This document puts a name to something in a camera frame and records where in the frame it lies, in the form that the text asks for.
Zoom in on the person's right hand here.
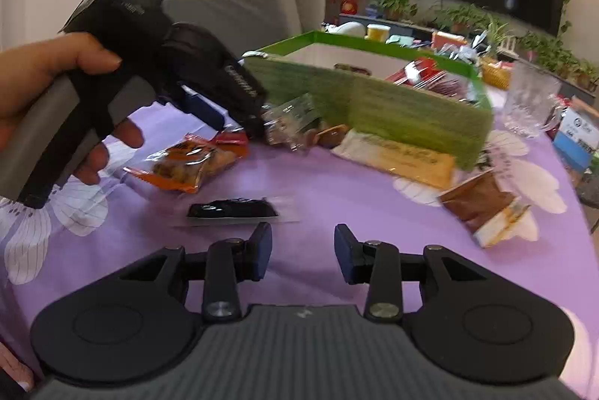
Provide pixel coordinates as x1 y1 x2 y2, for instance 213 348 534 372
0 341 36 394

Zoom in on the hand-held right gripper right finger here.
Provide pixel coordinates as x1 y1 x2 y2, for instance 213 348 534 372
333 223 484 320

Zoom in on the orange box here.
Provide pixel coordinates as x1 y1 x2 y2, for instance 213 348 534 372
431 31 469 53

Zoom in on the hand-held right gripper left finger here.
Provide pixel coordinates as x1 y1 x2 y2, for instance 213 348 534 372
117 222 273 320

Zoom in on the small brown pastry packet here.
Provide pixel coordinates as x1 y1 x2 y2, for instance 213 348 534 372
306 124 350 149

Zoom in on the brown snack packet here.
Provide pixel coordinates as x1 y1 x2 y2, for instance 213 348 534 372
437 170 540 249

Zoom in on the green cardboard box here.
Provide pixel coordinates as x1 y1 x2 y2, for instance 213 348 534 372
241 30 495 171

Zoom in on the purple floral tablecloth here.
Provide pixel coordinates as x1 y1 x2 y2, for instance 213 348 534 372
0 101 599 400

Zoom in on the person's left hand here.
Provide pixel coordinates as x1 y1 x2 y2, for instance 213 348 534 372
0 33 144 186

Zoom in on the dark red snack packet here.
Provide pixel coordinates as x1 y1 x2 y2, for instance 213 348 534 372
428 76 469 102

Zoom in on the orange snack packet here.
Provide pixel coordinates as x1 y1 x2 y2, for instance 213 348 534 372
122 135 250 195

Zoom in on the yellow white snack packet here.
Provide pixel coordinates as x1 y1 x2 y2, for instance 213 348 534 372
330 129 456 190

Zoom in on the white round container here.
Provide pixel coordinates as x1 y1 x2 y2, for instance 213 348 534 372
336 21 367 37

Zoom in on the wicker basket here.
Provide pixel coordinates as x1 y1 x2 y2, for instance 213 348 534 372
480 60 514 90

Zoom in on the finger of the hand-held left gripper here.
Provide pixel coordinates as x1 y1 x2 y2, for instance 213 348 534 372
219 55 273 142
179 83 228 132

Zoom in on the blue white box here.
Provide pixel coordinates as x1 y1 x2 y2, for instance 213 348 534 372
552 98 599 174

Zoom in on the small red snack packet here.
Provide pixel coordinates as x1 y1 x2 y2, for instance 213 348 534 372
215 129 250 146

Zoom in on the glass mug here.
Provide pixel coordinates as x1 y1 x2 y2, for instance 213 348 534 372
503 62 563 140

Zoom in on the green potted plant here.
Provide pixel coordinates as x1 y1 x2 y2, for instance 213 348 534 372
375 0 418 23
433 2 488 37
519 30 599 89

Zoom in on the beige sofa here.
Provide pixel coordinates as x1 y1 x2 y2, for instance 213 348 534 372
161 0 327 66

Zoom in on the silver snack packet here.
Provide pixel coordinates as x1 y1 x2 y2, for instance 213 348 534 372
440 42 484 65

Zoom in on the black snack packet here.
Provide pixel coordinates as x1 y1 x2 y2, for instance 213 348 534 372
170 195 305 227

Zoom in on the clear snack packet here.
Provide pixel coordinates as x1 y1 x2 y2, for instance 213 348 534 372
261 94 325 154

